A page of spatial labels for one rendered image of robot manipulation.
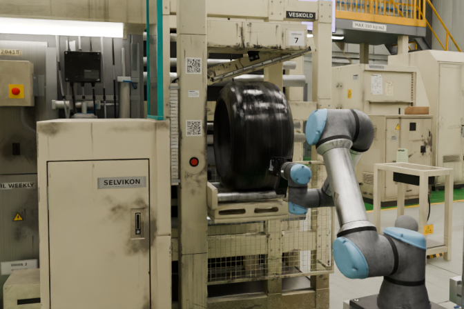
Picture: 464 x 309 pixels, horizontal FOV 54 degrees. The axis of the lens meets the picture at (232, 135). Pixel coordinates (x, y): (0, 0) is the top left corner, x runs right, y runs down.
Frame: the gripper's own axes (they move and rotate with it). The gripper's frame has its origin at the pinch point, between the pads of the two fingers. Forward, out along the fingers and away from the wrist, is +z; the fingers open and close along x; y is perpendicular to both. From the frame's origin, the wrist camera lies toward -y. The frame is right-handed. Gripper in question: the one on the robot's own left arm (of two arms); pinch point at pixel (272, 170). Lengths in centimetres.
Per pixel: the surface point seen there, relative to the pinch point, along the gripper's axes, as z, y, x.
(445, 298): 72, -102, -150
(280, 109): 1.1, 27.7, -4.4
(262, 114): -0.1, 25.2, 4.6
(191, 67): 16, 48, 34
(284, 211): 7.9, -20.5, -8.4
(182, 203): 17.8, -16.2, 38.4
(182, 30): 16, 65, 38
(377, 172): 187, -28, -169
